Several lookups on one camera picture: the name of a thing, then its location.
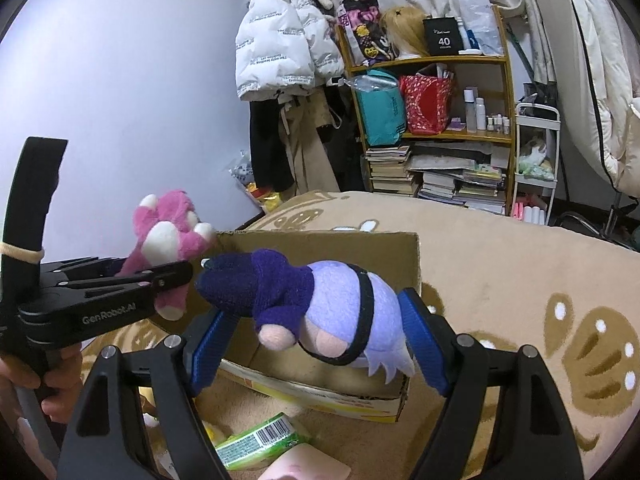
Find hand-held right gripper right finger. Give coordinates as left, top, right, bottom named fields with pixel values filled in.
left=397, top=288, right=586, bottom=480

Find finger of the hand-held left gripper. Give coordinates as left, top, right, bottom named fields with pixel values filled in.
left=47, top=256, right=194, bottom=306

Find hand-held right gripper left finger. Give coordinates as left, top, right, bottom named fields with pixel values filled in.
left=59, top=308, right=236, bottom=480

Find pink plush toy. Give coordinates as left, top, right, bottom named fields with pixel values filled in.
left=117, top=189, right=218, bottom=321

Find purple plush doll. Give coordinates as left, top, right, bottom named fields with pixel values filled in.
left=195, top=248, right=416, bottom=378

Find cardboard box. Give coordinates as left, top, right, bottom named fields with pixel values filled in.
left=148, top=230, right=422, bottom=424

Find pink soft pad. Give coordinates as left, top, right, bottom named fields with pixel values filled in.
left=260, top=443, right=352, bottom=480

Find person's left hand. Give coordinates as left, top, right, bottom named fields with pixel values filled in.
left=0, top=341, right=83, bottom=423

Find beige patterned blanket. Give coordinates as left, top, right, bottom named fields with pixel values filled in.
left=80, top=190, right=640, bottom=480

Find green packet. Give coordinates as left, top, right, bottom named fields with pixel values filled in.
left=214, top=412, right=312, bottom=471

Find pile of books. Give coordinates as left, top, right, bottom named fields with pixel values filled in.
left=364, top=141, right=511, bottom=215

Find black garment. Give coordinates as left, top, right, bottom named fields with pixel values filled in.
left=249, top=97, right=296, bottom=193

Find beige trousers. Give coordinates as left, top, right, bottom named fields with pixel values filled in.
left=277, top=91, right=341, bottom=196

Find white trolley cart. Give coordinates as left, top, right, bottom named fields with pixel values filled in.
left=510, top=102, right=560, bottom=225

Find teal shopping bag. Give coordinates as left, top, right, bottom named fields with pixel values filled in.
left=353, top=71, right=408, bottom=147

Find row of cosmetic bottles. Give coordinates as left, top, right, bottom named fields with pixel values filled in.
left=462, top=89, right=511, bottom=135

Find red patterned bag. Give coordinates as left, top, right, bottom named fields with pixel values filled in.
left=398, top=74, right=456, bottom=135

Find wooden shelf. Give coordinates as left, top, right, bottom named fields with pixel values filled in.
left=336, top=4, right=517, bottom=218

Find white puffer jacket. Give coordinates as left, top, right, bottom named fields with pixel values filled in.
left=235, top=0, right=346, bottom=102

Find black box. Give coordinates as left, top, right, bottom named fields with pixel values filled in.
left=422, top=17, right=467, bottom=56

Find blonde wig head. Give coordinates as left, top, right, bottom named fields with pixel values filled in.
left=381, top=6, right=430, bottom=60

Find black patterned bag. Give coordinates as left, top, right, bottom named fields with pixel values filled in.
left=338, top=0, right=391, bottom=67

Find clear plastic bag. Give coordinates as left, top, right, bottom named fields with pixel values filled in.
left=452, top=0, right=505, bottom=58

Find cream quilted coat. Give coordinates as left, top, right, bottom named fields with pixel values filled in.
left=545, top=0, right=640, bottom=193

